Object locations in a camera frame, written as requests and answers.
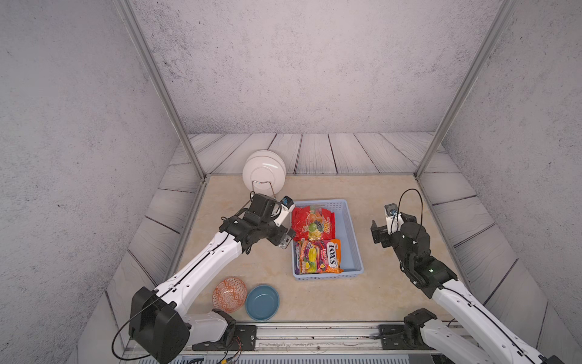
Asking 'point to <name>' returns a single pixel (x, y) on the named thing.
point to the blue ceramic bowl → (262, 302)
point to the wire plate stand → (258, 182)
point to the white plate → (264, 172)
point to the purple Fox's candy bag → (297, 258)
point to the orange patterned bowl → (229, 295)
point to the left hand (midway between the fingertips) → (287, 227)
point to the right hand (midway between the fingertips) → (391, 216)
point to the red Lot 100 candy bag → (311, 223)
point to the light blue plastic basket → (351, 253)
